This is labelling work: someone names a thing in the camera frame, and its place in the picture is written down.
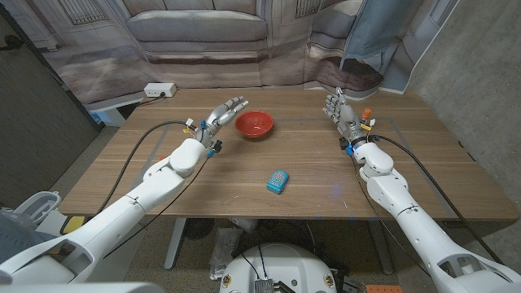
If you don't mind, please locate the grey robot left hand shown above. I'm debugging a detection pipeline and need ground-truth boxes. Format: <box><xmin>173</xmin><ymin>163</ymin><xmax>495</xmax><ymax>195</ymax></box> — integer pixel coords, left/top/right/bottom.
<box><xmin>194</xmin><ymin>95</ymin><xmax>250</xmax><ymax>148</ymax></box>

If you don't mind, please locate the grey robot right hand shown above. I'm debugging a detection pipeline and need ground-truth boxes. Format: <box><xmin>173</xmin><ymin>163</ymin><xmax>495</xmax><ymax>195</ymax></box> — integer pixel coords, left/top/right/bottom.
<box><xmin>323</xmin><ymin>86</ymin><xmax>370</xmax><ymax>142</ymax></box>

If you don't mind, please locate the red bowl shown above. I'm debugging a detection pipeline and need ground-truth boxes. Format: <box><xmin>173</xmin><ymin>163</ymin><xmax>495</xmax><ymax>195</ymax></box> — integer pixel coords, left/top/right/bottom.
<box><xmin>234</xmin><ymin>110</ymin><xmax>275</xmax><ymax>140</ymax></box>

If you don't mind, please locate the white power strip box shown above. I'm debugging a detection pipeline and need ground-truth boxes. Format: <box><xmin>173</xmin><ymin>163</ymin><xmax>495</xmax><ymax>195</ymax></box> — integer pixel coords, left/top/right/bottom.
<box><xmin>143</xmin><ymin>82</ymin><xmax>177</xmax><ymax>98</ymax></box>

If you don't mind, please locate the printed sofa room backdrop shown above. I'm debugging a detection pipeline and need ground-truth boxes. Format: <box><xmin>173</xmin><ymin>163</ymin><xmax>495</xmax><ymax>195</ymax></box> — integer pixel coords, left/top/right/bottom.
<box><xmin>24</xmin><ymin>0</ymin><xmax>461</xmax><ymax>107</ymax></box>

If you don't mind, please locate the blue sponge block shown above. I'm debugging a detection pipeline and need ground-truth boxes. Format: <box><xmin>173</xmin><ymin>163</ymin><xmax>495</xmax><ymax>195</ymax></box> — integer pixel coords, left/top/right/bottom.
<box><xmin>266</xmin><ymin>168</ymin><xmax>290</xmax><ymax>195</ymax></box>

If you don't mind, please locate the white plastic device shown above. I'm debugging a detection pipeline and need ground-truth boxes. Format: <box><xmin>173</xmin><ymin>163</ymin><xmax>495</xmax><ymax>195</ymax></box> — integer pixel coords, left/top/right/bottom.
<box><xmin>228</xmin><ymin>217</ymin><xmax>260</xmax><ymax>234</ymax></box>

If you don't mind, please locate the black round floor fan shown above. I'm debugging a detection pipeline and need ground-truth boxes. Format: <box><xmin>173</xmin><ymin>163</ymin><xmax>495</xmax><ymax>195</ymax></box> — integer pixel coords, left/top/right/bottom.
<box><xmin>183</xmin><ymin>218</ymin><xmax>216</xmax><ymax>241</ymax></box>

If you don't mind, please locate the grey table leg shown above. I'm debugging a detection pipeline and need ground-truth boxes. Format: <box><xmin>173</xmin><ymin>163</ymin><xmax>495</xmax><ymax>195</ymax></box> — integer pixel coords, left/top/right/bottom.
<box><xmin>367</xmin><ymin>220</ymin><xmax>395</xmax><ymax>276</ymax></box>
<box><xmin>164</xmin><ymin>217</ymin><xmax>187</xmax><ymax>271</ymax></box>

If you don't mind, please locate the clear plastic bag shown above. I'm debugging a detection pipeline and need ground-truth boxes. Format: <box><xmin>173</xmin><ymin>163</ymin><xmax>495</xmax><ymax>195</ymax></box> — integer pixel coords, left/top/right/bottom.
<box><xmin>209</xmin><ymin>226</ymin><xmax>245</xmax><ymax>282</ymax></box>

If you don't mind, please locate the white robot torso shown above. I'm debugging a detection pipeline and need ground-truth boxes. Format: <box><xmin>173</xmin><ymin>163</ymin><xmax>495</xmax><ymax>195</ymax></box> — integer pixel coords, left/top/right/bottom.
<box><xmin>218</xmin><ymin>243</ymin><xmax>338</xmax><ymax>293</ymax></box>

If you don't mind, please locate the orange box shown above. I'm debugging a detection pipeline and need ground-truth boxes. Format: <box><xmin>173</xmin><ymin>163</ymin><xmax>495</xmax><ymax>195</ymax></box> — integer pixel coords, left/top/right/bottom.
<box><xmin>366</xmin><ymin>284</ymin><xmax>404</xmax><ymax>293</ymax></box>

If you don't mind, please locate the yellow black object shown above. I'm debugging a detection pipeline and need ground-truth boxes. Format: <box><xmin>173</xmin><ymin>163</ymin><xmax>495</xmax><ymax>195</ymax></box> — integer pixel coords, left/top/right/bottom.
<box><xmin>59</xmin><ymin>215</ymin><xmax>87</xmax><ymax>236</ymax></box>

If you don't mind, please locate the white plastic bin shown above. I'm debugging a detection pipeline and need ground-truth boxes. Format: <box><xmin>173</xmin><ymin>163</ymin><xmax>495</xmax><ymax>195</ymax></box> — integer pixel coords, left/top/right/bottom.
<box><xmin>13</xmin><ymin>190</ymin><xmax>62</xmax><ymax>225</ymax></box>

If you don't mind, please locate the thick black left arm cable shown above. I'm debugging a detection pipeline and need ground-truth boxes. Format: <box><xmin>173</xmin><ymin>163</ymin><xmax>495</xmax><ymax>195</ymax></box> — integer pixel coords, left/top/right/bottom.
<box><xmin>96</xmin><ymin>120</ymin><xmax>200</xmax><ymax>216</ymax></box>

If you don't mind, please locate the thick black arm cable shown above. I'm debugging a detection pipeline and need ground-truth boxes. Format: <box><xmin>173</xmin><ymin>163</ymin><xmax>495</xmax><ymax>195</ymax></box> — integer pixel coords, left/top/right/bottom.
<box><xmin>96</xmin><ymin>120</ymin><xmax>200</xmax><ymax>216</ymax></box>
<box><xmin>370</xmin><ymin>134</ymin><xmax>505</xmax><ymax>265</ymax></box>

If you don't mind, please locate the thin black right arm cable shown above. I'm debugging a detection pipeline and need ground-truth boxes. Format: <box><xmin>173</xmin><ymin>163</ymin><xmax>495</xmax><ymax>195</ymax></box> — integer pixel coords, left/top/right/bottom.
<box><xmin>349</xmin><ymin>156</ymin><xmax>431</xmax><ymax>278</ymax></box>

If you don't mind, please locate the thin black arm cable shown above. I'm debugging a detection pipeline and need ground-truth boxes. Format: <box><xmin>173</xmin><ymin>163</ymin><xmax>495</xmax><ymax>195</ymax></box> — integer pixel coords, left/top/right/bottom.
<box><xmin>349</xmin><ymin>156</ymin><xmax>431</xmax><ymax>278</ymax></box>
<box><xmin>103</xmin><ymin>156</ymin><xmax>209</xmax><ymax>260</ymax></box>

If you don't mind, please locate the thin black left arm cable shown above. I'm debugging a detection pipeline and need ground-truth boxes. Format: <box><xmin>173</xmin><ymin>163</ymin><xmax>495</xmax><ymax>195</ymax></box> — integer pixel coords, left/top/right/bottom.
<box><xmin>103</xmin><ymin>156</ymin><xmax>209</xmax><ymax>260</ymax></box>

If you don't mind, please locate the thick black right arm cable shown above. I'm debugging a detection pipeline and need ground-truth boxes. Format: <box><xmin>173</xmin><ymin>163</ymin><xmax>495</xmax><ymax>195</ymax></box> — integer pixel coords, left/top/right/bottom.
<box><xmin>370</xmin><ymin>134</ymin><xmax>505</xmax><ymax>265</ymax></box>

